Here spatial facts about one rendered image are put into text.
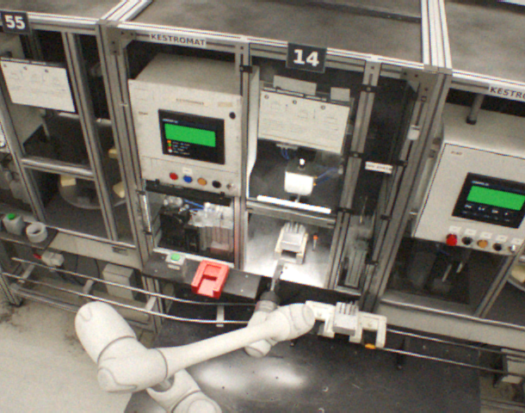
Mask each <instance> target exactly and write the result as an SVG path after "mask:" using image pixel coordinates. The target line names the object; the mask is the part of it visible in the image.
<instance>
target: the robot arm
mask: <svg viewBox="0 0 525 413"><path fill-rule="evenodd" d="M285 262H286V260H283V258H278V261H277V263H276V267H275V271H274V273H273V277H272V279H271V281H270V286H269V287H268V289H267V292H266V293H263V294H262V296H261V299H260V302H258V303H257V305H256V307H255V310H254V312H253V316H252V318H251V320H250V321H249V323H248V326H247V327H246V328H243V329H240V330H234V331H232V332H228V333H225V334H223V335H219V336H217V337H215V336H214V337H213V338H212V337H211V339H208V340H206V341H202V342H197V343H194V344H192V343H190V345H189V344H188V345H184V346H178V347H172V348H153V349H146V348H145V347H144V346H143V345H142V343H139V342H138V341H137V340H136V336H135V334H134V332H133V330H132V329H131V327H130V325H129V324H127V322H126V321H125V320H124V319H123V318H122V316H121V315H119V314H118V313H117V312H116V311H115V309H114V308H113V307H112V306H110V305H106V304H104V303H102V302H92V303H90V302H89V303H87V304H86V305H84V306H82V307H81V308H80V309H79V310H78V313H77V315H76V332H77V336H78V338H79V340H80V342H81V343H82V345H83V346H84V348H85V350H86V351H87V353H88V354H89V355H90V357H91V358H92V360H93V361H94V362H95V363H96V364H97V365H98V367H97V369H98V371H97V378H98V382H99V384H100V386H101V388H102V389H103V390H104V391H107V392H110V393H126V394H127V393H132V392H136V391H141V390H144V389H147V391H148V393H149V394H150V395H151V397H153V398H154V399H155V400H156V401H157V403H158V404H159V405H160V406H161V407H162V408H164V410H165V411H166V412H168V413H222V410H221V408H220V407H219V405H218V404H216V403H215V402H214V401H213V400H212V399H210V398H208V397H207V396H206V395H205V394H204V393H203V392H201V390H200V388H199V387H198V385H197V384H196V383H195V382H194V379H193V378H192V377H191V375H190V374H188V373H187V372H186V371H185V369H184V368H185V367H188V366H191V365H194V364H195V363H198V362H200V361H204V360H207V359H209V358H213V357H215V356H217V355H220V354H223V353H226V352H230V351H232V350H234V349H237V348H241V347H244V349H245V351H246V352H247V353H248V354H250V356H252V357H255V358H263V357H264V356H265V355H266V354H267V353H268V351H269V350H270V349H271V347H272V346H274V345H275V344H276V343H277V342H280V341H288V340H292V339H294V338H297V337H299V336H300V335H302V334H305V333H306V332H307V331H308V330H310V329H311V328H312V327H313V325H314V322H315V315H314V312H313V310H312V308H311V307H309V306H308V305H303V304H294V305H286V306H283V307H280V308H279V307H278V306H279V303H280V300H279V297H278V296H277V292H278V286H279V282H280V277H281V275H282V274H283V269H284V266H285ZM280 274H281V275H280Z"/></svg>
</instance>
